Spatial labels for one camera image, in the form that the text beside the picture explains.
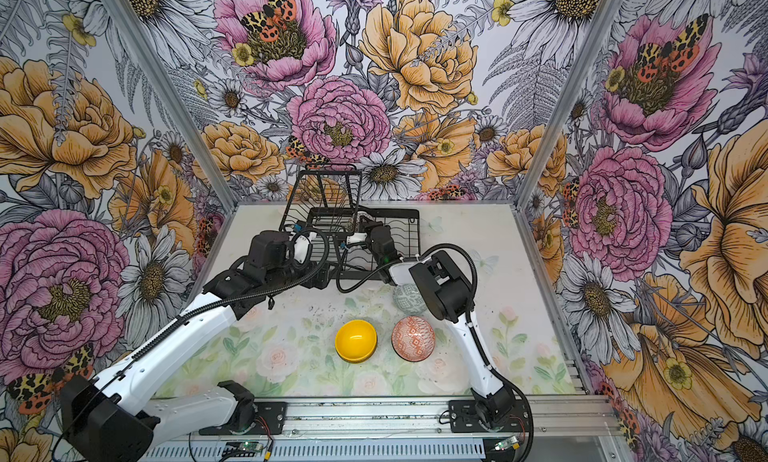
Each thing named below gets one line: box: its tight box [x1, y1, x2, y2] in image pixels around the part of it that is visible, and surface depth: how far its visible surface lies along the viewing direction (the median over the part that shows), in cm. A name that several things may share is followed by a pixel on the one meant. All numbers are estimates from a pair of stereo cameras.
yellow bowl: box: [335, 319, 379, 364], surface depth 85 cm
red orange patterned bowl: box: [391, 316, 436, 363], surface depth 86 cm
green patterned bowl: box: [392, 283, 428, 315], surface depth 96 cm
